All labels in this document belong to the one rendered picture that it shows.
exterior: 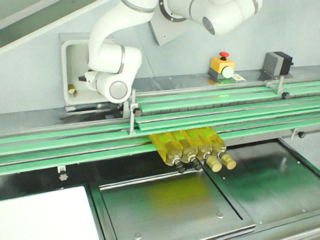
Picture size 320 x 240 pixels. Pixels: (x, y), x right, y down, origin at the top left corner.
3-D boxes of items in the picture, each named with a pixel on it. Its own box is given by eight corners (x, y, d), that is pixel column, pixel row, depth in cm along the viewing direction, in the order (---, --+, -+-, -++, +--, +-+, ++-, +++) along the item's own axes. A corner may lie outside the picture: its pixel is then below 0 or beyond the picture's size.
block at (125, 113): (116, 109, 125) (121, 119, 119) (116, 86, 120) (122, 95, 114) (125, 108, 126) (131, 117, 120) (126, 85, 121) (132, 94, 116)
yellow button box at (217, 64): (208, 72, 140) (216, 79, 134) (211, 55, 136) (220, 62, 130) (222, 71, 142) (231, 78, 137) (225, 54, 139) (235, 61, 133)
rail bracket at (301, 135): (276, 131, 156) (295, 147, 145) (280, 118, 152) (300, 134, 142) (283, 130, 157) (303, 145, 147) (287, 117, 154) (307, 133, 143)
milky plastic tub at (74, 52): (61, 94, 120) (65, 105, 113) (57, 33, 109) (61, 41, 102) (108, 90, 126) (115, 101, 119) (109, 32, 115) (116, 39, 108)
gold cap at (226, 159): (219, 162, 115) (226, 170, 112) (221, 154, 113) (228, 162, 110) (228, 161, 116) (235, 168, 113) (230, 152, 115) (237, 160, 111)
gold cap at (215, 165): (216, 155, 113) (223, 163, 109) (214, 163, 114) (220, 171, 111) (207, 155, 111) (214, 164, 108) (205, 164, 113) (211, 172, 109)
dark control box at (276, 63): (261, 68, 150) (273, 75, 143) (265, 51, 146) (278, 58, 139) (276, 67, 153) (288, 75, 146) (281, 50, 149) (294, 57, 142)
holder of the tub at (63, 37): (63, 106, 123) (66, 116, 117) (58, 33, 109) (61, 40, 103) (108, 102, 129) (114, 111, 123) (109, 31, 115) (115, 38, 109)
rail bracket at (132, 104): (121, 123, 120) (132, 142, 110) (123, 80, 112) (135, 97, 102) (129, 122, 121) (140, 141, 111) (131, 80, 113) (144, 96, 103)
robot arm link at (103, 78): (111, 43, 82) (147, 49, 86) (101, 41, 91) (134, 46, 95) (103, 103, 85) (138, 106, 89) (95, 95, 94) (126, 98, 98)
